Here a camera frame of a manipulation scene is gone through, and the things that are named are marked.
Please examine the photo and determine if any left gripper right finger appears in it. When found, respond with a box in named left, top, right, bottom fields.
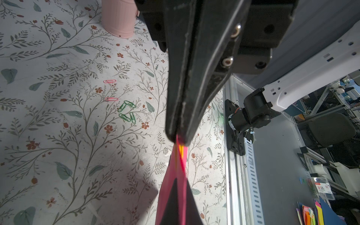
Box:
left=186, top=183, right=203, bottom=225

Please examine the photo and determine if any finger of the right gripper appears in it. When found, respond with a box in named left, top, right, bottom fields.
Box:
left=163, top=1, right=196, bottom=142
left=180, top=1, right=251, bottom=146

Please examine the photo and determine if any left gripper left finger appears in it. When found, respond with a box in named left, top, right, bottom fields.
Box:
left=160, top=179, right=178, bottom=225

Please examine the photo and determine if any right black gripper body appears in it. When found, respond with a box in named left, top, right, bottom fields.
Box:
left=136, top=1, right=298, bottom=75

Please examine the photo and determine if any magenta paper sheet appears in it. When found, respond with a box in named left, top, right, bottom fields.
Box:
left=155, top=137, right=202, bottom=225

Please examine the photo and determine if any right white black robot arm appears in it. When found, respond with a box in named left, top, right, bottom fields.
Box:
left=136, top=1, right=360, bottom=145

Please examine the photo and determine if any cup of coloured markers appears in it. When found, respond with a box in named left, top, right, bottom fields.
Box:
left=101, top=0, right=139, bottom=38

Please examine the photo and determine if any upper pink paperclip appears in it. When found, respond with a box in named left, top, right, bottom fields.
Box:
left=103, top=79, right=117, bottom=84

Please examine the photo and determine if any pink paperclip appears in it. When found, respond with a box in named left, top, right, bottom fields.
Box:
left=104, top=97, right=119, bottom=102
left=103, top=79, right=117, bottom=84

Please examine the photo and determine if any upper green paperclip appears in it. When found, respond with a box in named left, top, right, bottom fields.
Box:
left=118, top=100, right=136, bottom=113

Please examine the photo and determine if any green paperclip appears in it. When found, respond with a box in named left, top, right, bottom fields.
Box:
left=118, top=100, right=136, bottom=113
left=119, top=112, right=136, bottom=124

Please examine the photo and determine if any lower pink paperclip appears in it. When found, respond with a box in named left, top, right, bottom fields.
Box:
left=104, top=97, right=119, bottom=102

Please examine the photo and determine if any lower green paperclip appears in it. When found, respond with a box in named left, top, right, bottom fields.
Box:
left=119, top=112, right=136, bottom=124

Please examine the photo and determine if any stack of coloured notes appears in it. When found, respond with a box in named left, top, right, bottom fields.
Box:
left=296, top=200, right=325, bottom=225

